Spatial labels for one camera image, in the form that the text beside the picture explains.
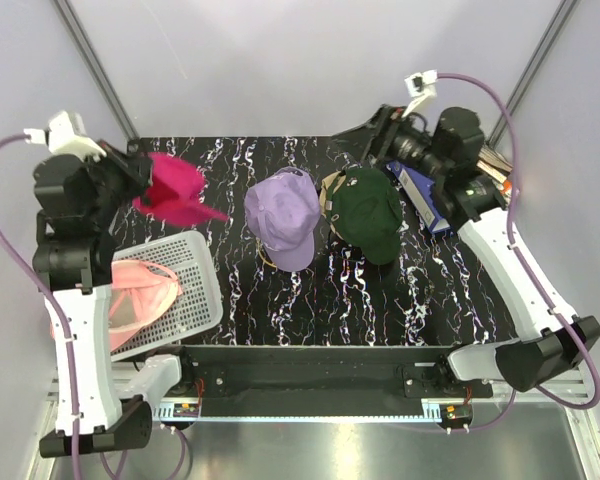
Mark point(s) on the red mesh cap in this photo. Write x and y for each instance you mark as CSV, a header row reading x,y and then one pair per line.
x,y
174,196

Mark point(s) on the stack of books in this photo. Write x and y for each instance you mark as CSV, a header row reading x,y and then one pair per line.
x,y
497,167

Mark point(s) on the gold wire hat stand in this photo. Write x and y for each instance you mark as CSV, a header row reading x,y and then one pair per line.
x,y
264,256

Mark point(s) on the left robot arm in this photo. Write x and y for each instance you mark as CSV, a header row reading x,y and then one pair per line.
x,y
79,190

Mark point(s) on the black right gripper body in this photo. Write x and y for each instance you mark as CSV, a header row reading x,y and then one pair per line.
x,y
387,130

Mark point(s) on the beige baseball cap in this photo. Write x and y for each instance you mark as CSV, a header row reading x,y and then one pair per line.
x,y
329,186

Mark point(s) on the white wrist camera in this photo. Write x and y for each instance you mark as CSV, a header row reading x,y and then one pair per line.
x,y
65,134
421,87

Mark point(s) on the dark green cap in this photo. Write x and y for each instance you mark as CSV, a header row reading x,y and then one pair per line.
x,y
366,212

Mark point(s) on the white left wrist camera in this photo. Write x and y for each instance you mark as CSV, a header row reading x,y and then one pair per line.
x,y
65,134

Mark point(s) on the blue binder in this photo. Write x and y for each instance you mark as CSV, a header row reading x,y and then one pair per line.
x,y
418,189

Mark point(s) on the white plastic basket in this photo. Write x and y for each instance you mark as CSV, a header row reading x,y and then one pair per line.
x,y
198,309

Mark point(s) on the pink cap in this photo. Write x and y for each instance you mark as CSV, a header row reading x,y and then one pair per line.
x,y
141,293

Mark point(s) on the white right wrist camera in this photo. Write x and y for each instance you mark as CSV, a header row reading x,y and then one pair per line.
x,y
421,87

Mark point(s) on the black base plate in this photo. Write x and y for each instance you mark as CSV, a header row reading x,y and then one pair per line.
x,y
318,384

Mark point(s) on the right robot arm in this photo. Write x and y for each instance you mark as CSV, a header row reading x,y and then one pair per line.
x,y
551,337

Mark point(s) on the purple cap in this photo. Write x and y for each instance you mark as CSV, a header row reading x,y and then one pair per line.
x,y
282,212

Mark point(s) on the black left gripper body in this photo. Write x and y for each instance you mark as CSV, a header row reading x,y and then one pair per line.
x,y
119,166

